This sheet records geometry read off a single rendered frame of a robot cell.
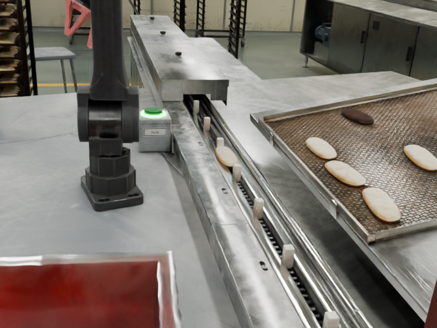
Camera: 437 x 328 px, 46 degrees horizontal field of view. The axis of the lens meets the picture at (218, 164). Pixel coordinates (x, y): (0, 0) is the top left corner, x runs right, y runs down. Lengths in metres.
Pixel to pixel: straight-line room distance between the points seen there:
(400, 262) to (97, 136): 0.51
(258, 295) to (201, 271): 0.13
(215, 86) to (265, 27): 6.97
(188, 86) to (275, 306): 0.83
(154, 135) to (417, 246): 0.61
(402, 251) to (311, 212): 0.25
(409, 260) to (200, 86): 0.82
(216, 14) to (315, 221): 7.29
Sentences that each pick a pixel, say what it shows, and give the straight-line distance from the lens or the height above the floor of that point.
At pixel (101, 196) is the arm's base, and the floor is 0.84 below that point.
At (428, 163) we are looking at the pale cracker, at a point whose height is 0.93.
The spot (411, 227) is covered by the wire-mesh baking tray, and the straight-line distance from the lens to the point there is 0.73.
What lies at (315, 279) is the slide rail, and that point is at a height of 0.85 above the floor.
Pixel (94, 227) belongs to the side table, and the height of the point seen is 0.82.
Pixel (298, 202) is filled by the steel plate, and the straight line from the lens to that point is 0.94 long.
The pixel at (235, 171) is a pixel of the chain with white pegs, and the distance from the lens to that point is 0.94.
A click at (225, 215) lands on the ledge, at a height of 0.86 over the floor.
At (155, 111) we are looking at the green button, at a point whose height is 0.91.
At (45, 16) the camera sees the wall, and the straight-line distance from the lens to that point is 7.93.
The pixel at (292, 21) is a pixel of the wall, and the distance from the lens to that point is 8.44.
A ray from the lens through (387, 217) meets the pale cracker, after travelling 0.75.
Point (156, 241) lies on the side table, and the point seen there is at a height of 0.82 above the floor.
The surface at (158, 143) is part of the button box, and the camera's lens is 1.11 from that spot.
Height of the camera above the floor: 1.24
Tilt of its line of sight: 23 degrees down
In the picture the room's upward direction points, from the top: 3 degrees clockwise
